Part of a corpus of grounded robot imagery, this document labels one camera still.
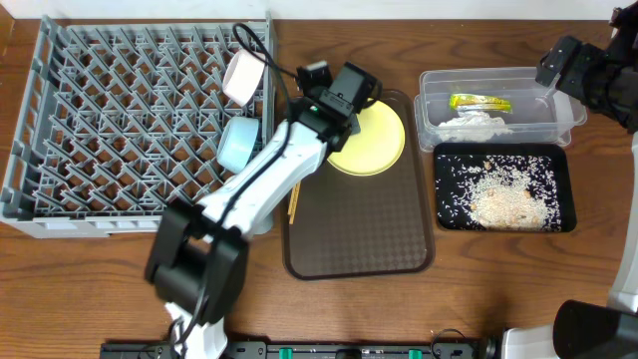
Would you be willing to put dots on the black rectangular tray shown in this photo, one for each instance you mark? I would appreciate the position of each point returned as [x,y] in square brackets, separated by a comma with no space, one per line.
[557,155]

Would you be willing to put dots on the dark brown serving tray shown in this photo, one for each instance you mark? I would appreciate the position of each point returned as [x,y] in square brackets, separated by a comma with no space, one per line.
[347,226]

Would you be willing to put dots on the white paper napkin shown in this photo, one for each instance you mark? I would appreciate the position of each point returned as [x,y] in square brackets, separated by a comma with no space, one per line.
[472,126]

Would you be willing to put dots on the rice food scraps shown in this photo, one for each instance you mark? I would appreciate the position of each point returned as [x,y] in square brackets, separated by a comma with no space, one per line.
[497,192]

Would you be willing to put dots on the green snack wrapper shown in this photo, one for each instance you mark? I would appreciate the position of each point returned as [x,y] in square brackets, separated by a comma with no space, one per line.
[481,103]

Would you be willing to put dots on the grey plastic dishwasher rack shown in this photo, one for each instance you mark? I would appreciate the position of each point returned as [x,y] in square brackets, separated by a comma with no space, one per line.
[117,121]

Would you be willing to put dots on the yellow round plate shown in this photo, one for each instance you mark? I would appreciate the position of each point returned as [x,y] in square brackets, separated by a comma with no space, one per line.
[377,146]

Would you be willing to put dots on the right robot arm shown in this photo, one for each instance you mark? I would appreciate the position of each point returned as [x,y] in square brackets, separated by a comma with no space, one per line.
[582,301]

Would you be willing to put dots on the light blue bowl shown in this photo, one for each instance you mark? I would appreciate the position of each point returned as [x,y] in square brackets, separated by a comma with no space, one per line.
[237,142]

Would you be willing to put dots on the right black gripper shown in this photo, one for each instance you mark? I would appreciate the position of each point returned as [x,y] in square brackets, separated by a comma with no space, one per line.
[586,58]

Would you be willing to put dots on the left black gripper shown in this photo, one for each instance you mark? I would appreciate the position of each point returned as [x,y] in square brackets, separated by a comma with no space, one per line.
[353,126]

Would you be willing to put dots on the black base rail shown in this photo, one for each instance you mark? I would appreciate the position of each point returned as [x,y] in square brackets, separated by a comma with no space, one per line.
[260,350]

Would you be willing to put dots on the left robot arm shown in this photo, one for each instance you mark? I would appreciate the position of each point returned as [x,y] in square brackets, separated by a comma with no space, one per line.
[198,261]

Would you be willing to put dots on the pink bowl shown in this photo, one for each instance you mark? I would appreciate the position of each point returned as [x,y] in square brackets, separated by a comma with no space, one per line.
[242,77]

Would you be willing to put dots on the clear plastic waste bin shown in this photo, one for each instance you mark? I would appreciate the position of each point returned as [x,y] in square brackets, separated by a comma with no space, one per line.
[538,115]

